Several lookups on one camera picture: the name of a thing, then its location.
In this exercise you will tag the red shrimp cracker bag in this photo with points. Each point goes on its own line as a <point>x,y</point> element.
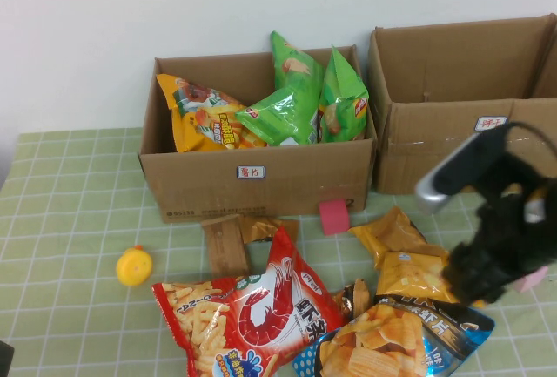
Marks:
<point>261,307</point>

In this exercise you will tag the yellow chips pack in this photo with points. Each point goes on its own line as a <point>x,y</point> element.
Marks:
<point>409,277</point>

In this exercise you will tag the brown gold snack packet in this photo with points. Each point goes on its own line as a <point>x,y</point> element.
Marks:
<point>396,229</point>
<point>261,229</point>

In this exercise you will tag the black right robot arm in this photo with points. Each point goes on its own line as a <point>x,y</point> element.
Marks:
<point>552,229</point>

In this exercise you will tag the green chips bag red logo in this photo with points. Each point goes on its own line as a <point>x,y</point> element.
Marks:
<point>344,89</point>

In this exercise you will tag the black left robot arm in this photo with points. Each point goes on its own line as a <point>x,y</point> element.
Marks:
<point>5,361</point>

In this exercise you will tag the yellow duck toy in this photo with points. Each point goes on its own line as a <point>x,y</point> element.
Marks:
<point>132,268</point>

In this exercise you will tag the cardboard box with clear tape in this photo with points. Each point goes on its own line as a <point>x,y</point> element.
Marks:
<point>435,155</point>

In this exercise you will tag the light pink cube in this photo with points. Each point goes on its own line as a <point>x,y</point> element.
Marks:
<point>533,282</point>

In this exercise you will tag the deep pink block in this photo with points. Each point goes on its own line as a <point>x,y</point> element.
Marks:
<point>333,218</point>

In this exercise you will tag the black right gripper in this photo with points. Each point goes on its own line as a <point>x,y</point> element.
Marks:
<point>513,237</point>

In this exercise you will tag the small yellow snack packet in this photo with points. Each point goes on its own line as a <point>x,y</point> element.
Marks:
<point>365,237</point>

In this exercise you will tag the crumpled green chips bag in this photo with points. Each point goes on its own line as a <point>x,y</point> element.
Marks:
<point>278,120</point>

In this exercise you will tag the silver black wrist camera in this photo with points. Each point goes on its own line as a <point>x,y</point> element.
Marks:
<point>448,177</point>

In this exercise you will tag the brown rectangular block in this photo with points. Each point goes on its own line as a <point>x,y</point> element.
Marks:
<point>224,251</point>

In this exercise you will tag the green checked tablecloth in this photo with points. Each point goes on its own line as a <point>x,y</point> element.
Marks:
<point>65,177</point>

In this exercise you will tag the cardboard box printed 95338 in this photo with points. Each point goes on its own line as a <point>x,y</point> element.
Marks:
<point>196,185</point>

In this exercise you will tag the small dark gold packet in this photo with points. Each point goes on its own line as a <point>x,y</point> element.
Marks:
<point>354,303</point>

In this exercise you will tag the orange-yellow chips bag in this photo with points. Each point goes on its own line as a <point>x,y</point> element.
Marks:
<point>191,133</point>

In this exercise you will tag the tall green chips bag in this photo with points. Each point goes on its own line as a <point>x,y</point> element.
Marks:
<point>296,68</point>

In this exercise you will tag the blue black shrimp chips bag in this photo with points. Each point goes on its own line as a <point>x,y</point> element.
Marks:
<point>457,333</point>

